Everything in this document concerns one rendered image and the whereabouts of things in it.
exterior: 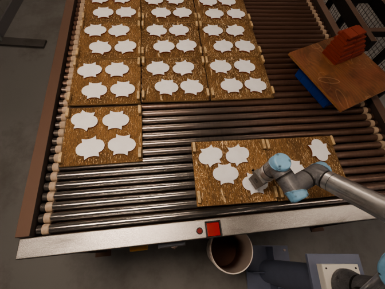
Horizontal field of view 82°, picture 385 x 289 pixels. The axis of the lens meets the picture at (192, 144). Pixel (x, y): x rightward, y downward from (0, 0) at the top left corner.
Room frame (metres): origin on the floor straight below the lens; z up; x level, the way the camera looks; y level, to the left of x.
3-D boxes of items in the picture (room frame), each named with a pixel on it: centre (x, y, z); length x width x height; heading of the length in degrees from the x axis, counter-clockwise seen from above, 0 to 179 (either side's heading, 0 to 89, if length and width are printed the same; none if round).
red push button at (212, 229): (0.12, -0.17, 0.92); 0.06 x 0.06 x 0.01; 15
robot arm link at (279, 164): (0.37, -0.36, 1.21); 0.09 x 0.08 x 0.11; 37
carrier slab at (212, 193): (0.43, -0.23, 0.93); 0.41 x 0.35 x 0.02; 104
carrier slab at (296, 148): (0.53, -0.64, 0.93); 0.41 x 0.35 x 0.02; 105
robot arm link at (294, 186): (0.31, -0.43, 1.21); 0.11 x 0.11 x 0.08; 37
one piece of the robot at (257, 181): (0.39, -0.35, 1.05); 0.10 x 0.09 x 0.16; 39
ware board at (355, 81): (1.22, -0.86, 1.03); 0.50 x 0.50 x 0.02; 37
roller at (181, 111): (0.82, -0.16, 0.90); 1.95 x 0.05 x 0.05; 105
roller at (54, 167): (0.53, -0.24, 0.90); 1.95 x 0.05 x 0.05; 105
